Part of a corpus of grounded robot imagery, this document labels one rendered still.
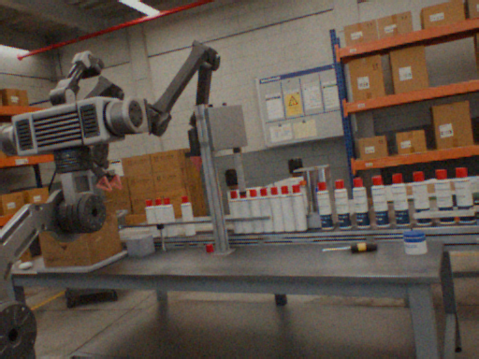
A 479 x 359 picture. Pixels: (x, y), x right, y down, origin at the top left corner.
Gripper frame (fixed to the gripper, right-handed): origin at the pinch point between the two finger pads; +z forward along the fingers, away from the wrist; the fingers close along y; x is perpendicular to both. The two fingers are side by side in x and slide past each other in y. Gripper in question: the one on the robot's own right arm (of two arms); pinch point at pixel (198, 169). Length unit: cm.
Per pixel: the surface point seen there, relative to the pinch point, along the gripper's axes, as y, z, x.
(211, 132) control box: -17.5, -15.8, 20.2
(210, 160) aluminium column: -14.0, -4.0, 18.2
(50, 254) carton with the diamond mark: 70, 31, 32
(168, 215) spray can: 21.1, 21.5, -1.8
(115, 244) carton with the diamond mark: 45, 31, 14
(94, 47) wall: 346, -214, -432
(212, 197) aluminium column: -12.2, 12.7, 16.8
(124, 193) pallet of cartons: 230, 28, -281
